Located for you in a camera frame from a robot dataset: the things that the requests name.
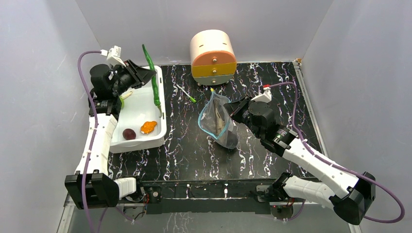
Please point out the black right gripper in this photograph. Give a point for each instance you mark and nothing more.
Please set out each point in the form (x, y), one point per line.
(240, 109)

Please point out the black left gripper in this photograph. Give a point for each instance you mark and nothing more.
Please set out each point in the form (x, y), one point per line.
(140, 75)

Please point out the grey toy fish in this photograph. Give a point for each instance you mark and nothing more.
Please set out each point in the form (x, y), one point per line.
(219, 117)

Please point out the clear zip top bag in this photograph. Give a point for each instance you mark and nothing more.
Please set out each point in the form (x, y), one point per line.
(206, 119)

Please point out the green toy chili pepper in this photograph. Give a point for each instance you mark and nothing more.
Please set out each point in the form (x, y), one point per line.
(155, 89)

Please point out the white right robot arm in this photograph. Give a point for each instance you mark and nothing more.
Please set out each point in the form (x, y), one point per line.
(346, 194)

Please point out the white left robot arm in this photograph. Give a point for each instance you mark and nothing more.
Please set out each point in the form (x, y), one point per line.
(90, 185)

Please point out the orange toy food piece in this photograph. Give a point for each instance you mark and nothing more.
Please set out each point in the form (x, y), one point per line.
(148, 127)

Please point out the green toy apple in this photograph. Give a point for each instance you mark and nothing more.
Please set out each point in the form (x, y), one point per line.
(122, 102)

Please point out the green white pen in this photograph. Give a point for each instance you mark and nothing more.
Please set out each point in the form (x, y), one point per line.
(186, 93)

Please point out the white plastic bin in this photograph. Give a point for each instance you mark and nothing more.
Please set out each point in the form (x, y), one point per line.
(138, 108)

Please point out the round orange drawer cabinet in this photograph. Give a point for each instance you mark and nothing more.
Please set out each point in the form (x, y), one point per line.
(213, 61)

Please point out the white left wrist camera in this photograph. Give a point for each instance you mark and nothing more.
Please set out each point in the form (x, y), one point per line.
(113, 56)

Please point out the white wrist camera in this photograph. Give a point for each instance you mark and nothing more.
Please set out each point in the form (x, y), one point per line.
(113, 56)
(265, 97)

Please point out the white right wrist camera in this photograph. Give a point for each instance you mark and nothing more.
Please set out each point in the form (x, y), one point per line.
(265, 97)

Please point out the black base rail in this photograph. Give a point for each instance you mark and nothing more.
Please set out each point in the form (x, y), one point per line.
(212, 196)

